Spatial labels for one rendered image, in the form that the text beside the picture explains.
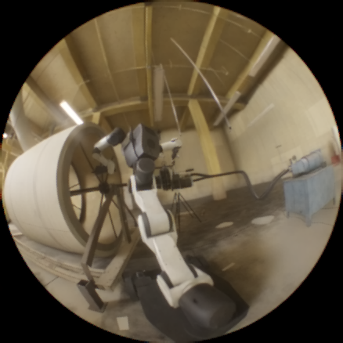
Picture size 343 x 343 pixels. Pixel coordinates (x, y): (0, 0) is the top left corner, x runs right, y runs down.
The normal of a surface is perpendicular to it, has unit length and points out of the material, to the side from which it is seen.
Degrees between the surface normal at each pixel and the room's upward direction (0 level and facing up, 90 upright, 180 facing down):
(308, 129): 90
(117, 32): 180
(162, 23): 180
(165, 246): 47
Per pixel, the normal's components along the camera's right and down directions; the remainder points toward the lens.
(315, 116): -0.98, 0.15
